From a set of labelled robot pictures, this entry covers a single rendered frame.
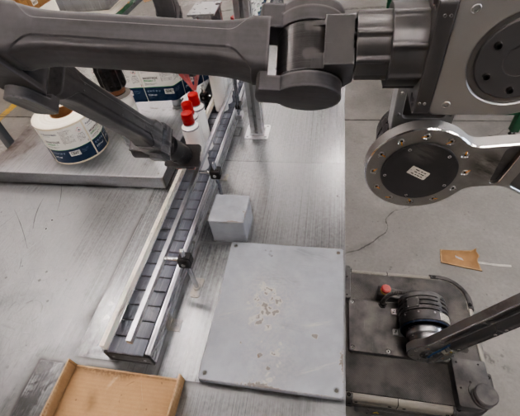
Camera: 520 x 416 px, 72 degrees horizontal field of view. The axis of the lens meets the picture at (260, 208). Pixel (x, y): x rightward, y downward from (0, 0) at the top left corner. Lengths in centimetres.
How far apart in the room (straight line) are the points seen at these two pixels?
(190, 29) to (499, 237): 206
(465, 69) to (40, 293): 105
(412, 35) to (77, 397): 88
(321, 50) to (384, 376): 124
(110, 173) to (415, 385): 127
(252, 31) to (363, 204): 189
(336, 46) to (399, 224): 183
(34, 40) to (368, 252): 179
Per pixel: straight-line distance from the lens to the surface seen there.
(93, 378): 94
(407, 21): 41
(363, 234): 210
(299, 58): 42
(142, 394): 88
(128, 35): 46
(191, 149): 104
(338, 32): 42
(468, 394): 150
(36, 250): 125
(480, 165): 78
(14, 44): 51
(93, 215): 125
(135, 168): 127
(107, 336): 87
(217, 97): 140
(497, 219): 238
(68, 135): 134
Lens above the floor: 163
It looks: 47 degrees down
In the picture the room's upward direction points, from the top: 8 degrees counter-clockwise
